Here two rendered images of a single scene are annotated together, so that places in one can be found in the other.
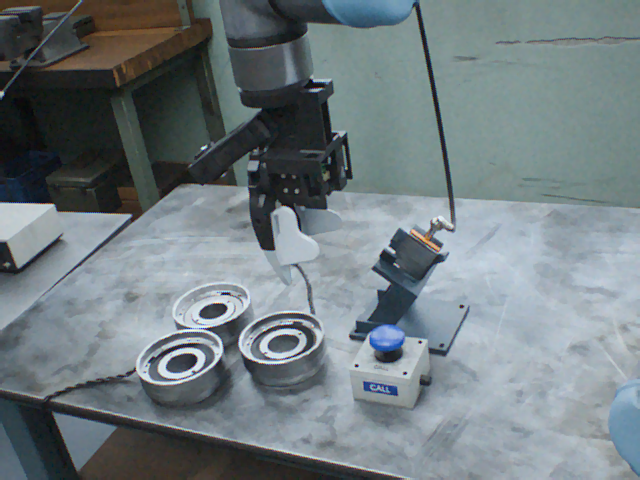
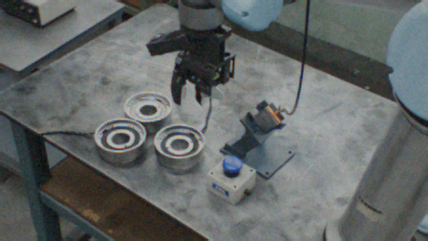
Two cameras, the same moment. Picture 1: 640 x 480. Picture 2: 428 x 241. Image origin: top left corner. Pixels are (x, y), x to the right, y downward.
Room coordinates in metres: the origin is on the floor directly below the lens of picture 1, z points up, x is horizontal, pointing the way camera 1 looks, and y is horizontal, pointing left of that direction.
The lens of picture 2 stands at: (-0.19, -0.13, 1.70)
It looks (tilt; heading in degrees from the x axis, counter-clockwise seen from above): 40 degrees down; 7
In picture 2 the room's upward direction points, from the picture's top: 3 degrees clockwise
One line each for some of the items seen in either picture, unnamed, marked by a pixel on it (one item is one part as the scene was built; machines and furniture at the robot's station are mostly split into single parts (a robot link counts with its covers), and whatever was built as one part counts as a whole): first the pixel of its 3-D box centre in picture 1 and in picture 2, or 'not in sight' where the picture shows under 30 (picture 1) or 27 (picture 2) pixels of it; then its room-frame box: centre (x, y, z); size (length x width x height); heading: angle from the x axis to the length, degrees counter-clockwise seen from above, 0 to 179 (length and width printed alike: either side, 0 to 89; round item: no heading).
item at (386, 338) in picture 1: (388, 350); (231, 170); (0.66, -0.06, 0.85); 0.04 x 0.04 x 0.05
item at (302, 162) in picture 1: (292, 142); (203, 53); (0.68, 0.01, 1.10); 0.09 x 0.08 x 0.12; 62
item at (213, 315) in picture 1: (214, 316); (148, 113); (0.83, 0.16, 0.82); 0.10 x 0.10 x 0.04
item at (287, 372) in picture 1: (284, 348); (180, 147); (0.73, 0.06, 0.82); 0.10 x 0.10 x 0.04
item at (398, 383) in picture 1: (395, 369); (233, 181); (0.66, -0.06, 0.82); 0.08 x 0.07 x 0.05; 62
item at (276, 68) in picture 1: (273, 60); (202, 9); (0.69, 0.02, 1.18); 0.08 x 0.08 x 0.05
